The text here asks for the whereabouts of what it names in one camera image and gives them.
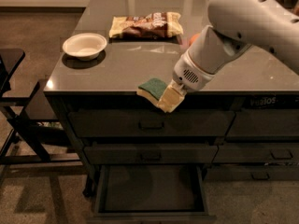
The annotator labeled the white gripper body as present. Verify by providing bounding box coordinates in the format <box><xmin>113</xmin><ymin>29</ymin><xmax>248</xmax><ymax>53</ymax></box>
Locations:
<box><xmin>173</xmin><ymin>51</ymin><xmax>215</xmax><ymax>91</ymax></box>

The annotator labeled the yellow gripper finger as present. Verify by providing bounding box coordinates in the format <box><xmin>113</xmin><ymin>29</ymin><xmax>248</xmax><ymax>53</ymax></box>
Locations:
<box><xmin>157</xmin><ymin>80</ymin><xmax>187</xmax><ymax>113</ymax></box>

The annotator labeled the green and yellow sponge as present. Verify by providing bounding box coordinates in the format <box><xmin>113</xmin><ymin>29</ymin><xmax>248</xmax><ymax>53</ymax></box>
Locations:
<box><xmin>136</xmin><ymin>78</ymin><xmax>167</xmax><ymax>105</ymax></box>

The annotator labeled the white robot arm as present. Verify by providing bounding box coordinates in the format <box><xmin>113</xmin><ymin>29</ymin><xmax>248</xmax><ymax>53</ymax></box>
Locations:
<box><xmin>157</xmin><ymin>0</ymin><xmax>299</xmax><ymax>112</ymax></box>

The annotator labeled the dark middle left drawer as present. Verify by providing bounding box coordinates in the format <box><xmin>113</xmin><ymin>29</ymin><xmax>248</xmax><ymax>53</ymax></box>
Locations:
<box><xmin>84</xmin><ymin>144</ymin><xmax>218</xmax><ymax>164</ymax></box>

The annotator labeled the dark top left drawer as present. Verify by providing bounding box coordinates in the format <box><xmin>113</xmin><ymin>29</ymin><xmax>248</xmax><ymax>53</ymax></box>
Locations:
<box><xmin>68</xmin><ymin>109</ymin><xmax>235</xmax><ymax>137</ymax></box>

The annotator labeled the dark middle right drawer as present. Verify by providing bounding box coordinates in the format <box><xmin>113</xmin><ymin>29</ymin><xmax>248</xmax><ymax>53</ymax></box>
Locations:
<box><xmin>213</xmin><ymin>143</ymin><xmax>299</xmax><ymax>163</ymax></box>

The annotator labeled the dark bottom right drawer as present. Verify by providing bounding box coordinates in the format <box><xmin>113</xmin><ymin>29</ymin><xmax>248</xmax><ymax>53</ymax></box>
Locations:
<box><xmin>205</xmin><ymin>166</ymin><xmax>299</xmax><ymax>181</ymax></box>

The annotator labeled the dark top right drawer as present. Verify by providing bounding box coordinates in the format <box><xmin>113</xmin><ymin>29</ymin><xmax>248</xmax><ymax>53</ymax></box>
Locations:
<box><xmin>226</xmin><ymin>109</ymin><xmax>299</xmax><ymax>142</ymax></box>

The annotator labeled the open dark bottom drawer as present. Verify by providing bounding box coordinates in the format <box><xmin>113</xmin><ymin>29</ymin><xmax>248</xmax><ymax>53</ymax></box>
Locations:
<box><xmin>87</xmin><ymin>164</ymin><xmax>216</xmax><ymax>224</ymax></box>

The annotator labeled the orange fruit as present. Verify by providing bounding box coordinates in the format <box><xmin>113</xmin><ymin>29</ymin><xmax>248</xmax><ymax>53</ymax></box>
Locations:
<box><xmin>189</xmin><ymin>33</ymin><xmax>200</xmax><ymax>46</ymax></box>

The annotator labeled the brown chip bag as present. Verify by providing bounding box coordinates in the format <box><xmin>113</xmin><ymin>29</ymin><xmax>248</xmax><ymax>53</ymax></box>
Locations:
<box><xmin>109</xmin><ymin>12</ymin><xmax>183</xmax><ymax>39</ymax></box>

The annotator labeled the white paper bowl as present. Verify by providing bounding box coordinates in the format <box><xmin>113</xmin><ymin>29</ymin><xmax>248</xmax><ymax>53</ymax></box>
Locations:
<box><xmin>63</xmin><ymin>33</ymin><xmax>107</xmax><ymax>61</ymax></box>

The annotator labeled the black chair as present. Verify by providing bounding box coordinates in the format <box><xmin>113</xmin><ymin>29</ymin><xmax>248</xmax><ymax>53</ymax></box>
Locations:
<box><xmin>0</xmin><ymin>49</ymin><xmax>79</xmax><ymax>165</ymax></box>

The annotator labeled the dark drawer cabinet frame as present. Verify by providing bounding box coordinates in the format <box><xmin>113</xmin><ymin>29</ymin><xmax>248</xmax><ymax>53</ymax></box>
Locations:
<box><xmin>44</xmin><ymin>91</ymin><xmax>299</xmax><ymax>198</ymax></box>

